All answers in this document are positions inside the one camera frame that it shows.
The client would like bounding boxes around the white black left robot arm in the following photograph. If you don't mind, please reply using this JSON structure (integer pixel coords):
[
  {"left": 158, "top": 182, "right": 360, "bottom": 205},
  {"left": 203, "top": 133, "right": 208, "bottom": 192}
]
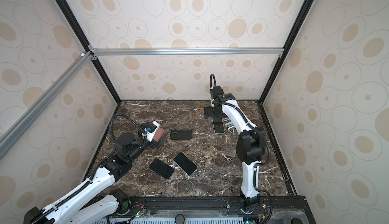
[{"left": 23, "top": 129, "right": 165, "bottom": 224}]

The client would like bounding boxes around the pink phone case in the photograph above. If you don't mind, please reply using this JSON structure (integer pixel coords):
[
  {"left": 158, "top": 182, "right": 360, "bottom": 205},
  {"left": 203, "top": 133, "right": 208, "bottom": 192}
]
[{"left": 153, "top": 128, "right": 165, "bottom": 142}]

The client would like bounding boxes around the black smartphone gold edge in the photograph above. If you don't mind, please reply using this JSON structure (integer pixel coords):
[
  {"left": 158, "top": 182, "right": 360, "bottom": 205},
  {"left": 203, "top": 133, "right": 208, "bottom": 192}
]
[{"left": 173, "top": 153, "right": 198, "bottom": 176}]

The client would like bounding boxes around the dark blue smartphone left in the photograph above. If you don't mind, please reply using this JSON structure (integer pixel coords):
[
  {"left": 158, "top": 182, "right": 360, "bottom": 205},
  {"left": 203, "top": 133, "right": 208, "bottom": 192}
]
[{"left": 149, "top": 159, "right": 174, "bottom": 179}]

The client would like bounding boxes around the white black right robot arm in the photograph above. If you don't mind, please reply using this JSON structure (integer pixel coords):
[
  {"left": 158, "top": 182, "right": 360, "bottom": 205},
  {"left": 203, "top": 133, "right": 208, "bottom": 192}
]
[{"left": 204, "top": 93, "right": 271, "bottom": 213}]

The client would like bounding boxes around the black corner frame post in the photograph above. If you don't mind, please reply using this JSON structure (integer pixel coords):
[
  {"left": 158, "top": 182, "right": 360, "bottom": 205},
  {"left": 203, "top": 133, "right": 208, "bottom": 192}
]
[
  {"left": 54, "top": 0, "right": 122, "bottom": 105},
  {"left": 259, "top": 0, "right": 323, "bottom": 103}
]

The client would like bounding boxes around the black corner frame post right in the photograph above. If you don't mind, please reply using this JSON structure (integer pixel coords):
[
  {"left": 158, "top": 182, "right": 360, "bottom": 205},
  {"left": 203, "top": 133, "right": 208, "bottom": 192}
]
[{"left": 259, "top": 0, "right": 323, "bottom": 103}]

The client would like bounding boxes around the light blue white stapler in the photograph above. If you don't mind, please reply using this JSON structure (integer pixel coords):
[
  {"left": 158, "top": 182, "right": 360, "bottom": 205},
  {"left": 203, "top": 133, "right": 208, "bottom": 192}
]
[{"left": 224, "top": 122, "right": 235, "bottom": 132}]

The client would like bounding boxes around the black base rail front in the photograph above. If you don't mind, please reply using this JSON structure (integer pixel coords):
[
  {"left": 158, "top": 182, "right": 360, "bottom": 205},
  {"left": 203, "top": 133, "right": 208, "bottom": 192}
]
[{"left": 53, "top": 195, "right": 317, "bottom": 224}]

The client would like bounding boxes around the black corner frame post left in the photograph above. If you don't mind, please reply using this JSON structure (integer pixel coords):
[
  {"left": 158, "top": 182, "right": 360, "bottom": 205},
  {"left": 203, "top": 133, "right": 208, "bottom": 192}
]
[{"left": 54, "top": 0, "right": 122, "bottom": 105}]

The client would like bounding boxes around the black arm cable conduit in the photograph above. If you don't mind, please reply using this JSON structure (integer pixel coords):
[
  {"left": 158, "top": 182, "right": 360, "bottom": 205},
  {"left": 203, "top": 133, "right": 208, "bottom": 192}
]
[
  {"left": 28, "top": 113, "right": 148, "bottom": 224},
  {"left": 209, "top": 73, "right": 273, "bottom": 191}
]

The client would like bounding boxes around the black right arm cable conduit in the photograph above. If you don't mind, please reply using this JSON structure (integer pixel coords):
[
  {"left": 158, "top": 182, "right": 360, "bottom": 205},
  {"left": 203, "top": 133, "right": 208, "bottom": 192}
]
[{"left": 209, "top": 73, "right": 273, "bottom": 191}]

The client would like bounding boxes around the light blue phone case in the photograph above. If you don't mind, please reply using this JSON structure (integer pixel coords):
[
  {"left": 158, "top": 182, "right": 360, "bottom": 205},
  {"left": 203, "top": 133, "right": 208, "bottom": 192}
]
[{"left": 212, "top": 117, "right": 226, "bottom": 135}]

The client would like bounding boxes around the black phone case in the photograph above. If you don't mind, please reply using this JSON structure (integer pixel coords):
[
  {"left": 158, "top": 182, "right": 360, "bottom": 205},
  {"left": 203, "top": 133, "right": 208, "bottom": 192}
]
[{"left": 170, "top": 129, "right": 192, "bottom": 141}]

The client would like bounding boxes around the silver aluminium rail back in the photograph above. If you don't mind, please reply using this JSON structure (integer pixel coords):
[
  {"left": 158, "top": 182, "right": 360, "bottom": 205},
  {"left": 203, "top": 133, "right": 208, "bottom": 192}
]
[{"left": 92, "top": 47, "right": 284, "bottom": 56}]

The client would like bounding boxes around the silver aluminium rail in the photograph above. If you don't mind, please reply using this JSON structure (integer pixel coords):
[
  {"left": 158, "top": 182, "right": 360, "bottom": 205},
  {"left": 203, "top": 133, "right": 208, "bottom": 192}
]
[
  {"left": 1, "top": 51, "right": 92, "bottom": 158},
  {"left": 92, "top": 47, "right": 284, "bottom": 56}
]

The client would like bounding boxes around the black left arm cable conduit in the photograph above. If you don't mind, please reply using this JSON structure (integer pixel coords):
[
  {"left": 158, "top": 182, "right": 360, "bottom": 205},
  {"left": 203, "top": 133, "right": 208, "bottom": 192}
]
[{"left": 28, "top": 113, "right": 148, "bottom": 224}]

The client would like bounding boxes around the silver aluminium rail left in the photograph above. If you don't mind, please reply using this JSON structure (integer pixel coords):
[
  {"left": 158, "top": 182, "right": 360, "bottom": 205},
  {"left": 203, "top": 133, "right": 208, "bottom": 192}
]
[{"left": 1, "top": 51, "right": 92, "bottom": 158}]

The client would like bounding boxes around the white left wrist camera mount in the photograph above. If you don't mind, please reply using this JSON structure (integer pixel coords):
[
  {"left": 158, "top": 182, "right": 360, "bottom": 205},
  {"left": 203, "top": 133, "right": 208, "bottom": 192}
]
[{"left": 142, "top": 121, "right": 160, "bottom": 143}]

